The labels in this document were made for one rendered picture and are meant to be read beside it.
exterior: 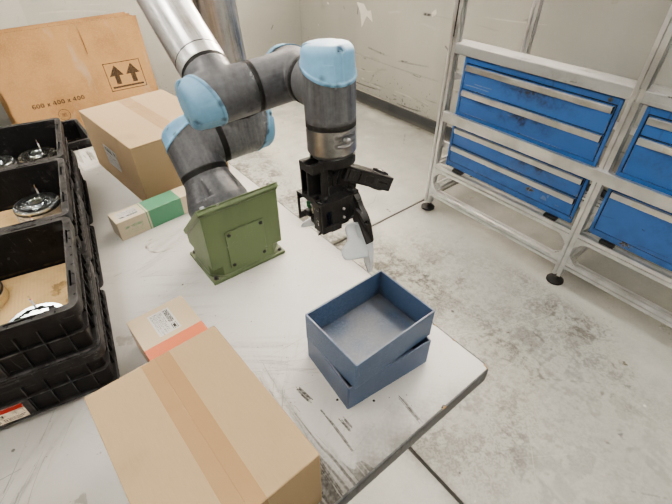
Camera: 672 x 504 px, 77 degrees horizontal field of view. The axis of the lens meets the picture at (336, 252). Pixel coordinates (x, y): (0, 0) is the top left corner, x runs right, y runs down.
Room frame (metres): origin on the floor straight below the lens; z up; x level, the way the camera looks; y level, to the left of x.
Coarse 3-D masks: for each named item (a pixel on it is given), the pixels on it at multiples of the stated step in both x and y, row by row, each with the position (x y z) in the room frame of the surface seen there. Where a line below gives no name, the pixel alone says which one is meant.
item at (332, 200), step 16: (304, 160) 0.58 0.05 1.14; (320, 160) 0.57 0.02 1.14; (352, 160) 0.58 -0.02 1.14; (304, 176) 0.58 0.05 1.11; (320, 176) 0.56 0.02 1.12; (336, 176) 0.58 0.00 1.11; (304, 192) 0.57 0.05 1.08; (320, 192) 0.57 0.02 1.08; (336, 192) 0.58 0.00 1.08; (352, 192) 0.58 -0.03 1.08; (320, 208) 0.54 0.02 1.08; (336, 208) 0.55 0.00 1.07; (352, 208) 0.57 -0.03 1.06; (320, 224) 0.54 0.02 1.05; (336, 224) 0.55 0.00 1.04
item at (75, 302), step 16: (32, 224) 0.70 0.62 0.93; (48, 224) 0.70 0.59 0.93; (64, 224) 0.70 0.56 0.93; (64, 240) 0.65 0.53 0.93; (80, 288) 0.53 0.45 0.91; (80, 304) 0.49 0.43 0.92; (16, 320) 0.44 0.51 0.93; (32, 320) 0.44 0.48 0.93; (48, 320) 0.45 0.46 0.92; (64, 320) 0.46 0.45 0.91; (0, 336) 0.42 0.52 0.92; (16, 336) 0.43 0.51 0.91
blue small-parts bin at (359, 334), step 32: (352, 288) 0.61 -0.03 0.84; (384, 288) 0.64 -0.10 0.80; (320, 320) 0.55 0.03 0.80; (352, 320) 0.58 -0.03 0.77; (384, 320) 0.58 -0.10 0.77; (416, 320) 0.57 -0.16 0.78; (320, 352) 0.50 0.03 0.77; (352, 352) 0.50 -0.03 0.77; (384, 352) 0.46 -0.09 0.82; (352, 384) 0.43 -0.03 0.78
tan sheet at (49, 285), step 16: (32, 272) 0.66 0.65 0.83; (48, 272) 0.66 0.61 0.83; (64, 272) 0.66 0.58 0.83; (16, 288) 0.61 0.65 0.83; (32, 288) 0.61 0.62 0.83; (48, 288) 0.61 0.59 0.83; (64, 288) 0.61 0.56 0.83; (16, 304) 0.57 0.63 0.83; (64, 304) 0.57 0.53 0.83; (0, 320) 0.53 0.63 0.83
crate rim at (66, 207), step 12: (12, 168) 0.93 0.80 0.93; (24, 168) 0.94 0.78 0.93; (60, 168) 0.94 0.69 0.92; (60, 180) 0.88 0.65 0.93; (60, 192) 0.82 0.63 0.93; (48, 216) 0.73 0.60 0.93; (60, 216) 0.73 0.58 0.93; (72, 216) 0.75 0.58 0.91; (0, 228) 0.68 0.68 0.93; (12, 228) 0.69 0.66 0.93
